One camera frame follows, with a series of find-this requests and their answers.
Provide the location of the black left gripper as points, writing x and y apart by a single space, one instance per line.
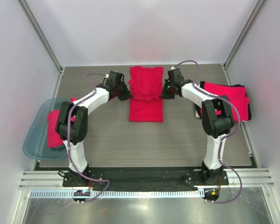
124 91

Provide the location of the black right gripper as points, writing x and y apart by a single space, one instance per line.
166 91

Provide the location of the red t-shirt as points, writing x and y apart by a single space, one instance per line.
146 87
233 100
53 138

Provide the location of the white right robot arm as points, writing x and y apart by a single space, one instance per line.
217 119

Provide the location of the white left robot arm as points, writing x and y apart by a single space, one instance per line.
72 124

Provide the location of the folded red t-shirt on stack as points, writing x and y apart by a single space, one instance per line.
233 100

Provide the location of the red t-shirt in bin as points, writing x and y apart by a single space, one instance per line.
53 138

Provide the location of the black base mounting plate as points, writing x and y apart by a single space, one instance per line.
143 178

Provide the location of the teal plastic bin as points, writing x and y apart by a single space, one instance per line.
36 142

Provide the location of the right aluminium frame post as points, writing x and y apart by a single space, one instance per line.
244 32

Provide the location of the aluminium frame post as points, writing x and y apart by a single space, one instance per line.
244 32
35 25

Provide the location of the left aluminium frame post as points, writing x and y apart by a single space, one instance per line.
35 25

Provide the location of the white slotted cable duct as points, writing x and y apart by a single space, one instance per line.
83 194

